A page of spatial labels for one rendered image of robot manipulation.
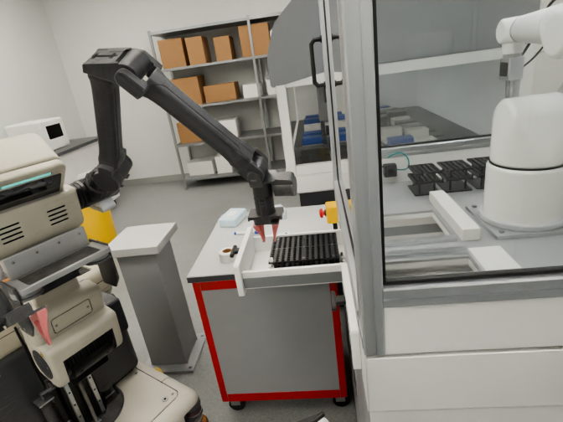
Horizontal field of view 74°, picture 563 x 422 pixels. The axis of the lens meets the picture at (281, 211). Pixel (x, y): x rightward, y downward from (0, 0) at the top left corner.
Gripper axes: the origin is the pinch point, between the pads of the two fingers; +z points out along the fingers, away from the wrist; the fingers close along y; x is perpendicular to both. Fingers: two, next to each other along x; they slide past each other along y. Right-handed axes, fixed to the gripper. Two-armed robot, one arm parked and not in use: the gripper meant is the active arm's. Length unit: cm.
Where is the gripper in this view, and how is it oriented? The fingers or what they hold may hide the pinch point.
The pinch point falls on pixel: (269, 239)
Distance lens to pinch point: 116.3
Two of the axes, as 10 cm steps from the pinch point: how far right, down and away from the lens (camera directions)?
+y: -9.9, 0.6, 1.3
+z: 1.1, 9.0, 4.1
